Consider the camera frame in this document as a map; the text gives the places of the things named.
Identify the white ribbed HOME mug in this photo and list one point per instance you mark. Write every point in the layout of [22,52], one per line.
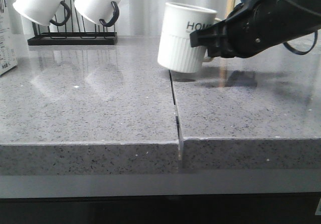
[175,52]

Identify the white mug black handle left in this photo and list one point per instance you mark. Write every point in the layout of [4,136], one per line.
[42,12]

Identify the wooden mug tree stand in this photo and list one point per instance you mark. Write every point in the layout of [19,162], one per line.
[230,4]

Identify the white milk carton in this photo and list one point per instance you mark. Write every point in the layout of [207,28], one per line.
[8,56]

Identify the black wire mug rack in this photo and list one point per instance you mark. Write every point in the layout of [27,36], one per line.
[77,31]

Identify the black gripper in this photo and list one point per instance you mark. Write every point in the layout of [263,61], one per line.
[269,23]

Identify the white mug black handle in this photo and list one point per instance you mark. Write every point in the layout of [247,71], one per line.
[42,12]
[99,12]

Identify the white mug black handle right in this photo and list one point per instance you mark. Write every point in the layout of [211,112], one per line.
[99,12]

